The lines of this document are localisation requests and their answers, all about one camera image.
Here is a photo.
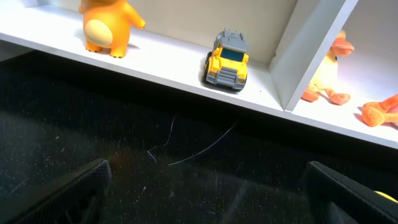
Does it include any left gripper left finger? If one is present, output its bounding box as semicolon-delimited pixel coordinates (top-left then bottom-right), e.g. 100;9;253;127
0;157;113;224

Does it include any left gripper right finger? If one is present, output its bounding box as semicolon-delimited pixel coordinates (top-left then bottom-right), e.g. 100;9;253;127
303;161;398;224

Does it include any yellow rubber duck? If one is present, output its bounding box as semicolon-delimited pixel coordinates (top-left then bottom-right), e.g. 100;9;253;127
78;0;147;59

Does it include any grey and yellow toy truck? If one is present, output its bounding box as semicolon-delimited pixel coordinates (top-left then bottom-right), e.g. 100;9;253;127
201;29;250;92

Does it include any white plush duck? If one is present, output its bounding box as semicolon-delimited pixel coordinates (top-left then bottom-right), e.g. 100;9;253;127
361;93;398;129

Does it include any yellow plush duck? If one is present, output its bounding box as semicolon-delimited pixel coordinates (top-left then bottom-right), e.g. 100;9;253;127
300;29;356;106

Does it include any white shelf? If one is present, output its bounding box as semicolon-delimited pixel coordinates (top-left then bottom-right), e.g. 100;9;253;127
0;0;398;151

